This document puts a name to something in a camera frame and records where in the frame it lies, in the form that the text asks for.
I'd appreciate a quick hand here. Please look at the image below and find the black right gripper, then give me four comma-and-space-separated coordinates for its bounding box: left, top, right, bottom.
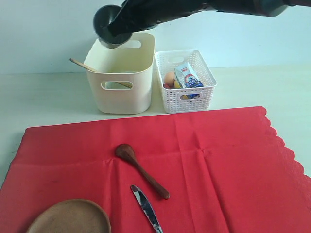
116, 0, 175, 33

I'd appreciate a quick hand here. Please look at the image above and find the stainless steel cup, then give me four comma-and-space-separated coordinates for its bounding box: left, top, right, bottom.
93, 4, 133, 49

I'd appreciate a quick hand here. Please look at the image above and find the wooden chopstick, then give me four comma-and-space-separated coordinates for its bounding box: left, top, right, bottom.
69, 58, 133, 89

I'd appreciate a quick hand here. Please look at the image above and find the brown egg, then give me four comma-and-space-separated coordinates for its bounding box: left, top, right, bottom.
164, 71, 175, 87

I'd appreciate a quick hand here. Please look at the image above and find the red sausage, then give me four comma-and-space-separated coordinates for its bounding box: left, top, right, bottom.
163, 83, 171, 89

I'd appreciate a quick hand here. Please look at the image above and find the white red milk carton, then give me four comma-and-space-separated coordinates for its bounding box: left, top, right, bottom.
174, 62, 204, 89

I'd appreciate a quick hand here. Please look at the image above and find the yellow lemon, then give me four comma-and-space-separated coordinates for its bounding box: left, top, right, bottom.
174, 80, 183, 89

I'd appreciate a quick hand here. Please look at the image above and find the dark wooden spoon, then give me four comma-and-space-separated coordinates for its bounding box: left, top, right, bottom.
114, 143, 170, 200

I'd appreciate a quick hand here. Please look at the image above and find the steel table knife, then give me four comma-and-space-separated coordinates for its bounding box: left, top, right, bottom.
130, 185, 164, 233

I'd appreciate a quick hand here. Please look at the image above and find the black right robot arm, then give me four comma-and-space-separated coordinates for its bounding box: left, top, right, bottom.
108, 0, 311, 36

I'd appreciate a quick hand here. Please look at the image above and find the cream plastic storage bin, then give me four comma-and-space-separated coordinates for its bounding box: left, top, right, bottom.
84, 33, 155, 114

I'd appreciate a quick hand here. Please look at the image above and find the white perforated plastic basket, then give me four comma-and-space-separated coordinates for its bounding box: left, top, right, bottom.
155, 49, 217, 114

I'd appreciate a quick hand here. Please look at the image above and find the red tablecloth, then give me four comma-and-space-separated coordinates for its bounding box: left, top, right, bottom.
0, 107, 311, 233

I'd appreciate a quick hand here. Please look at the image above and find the brown wooden plate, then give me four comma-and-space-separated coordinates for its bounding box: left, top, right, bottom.
27, 199, 112, 233

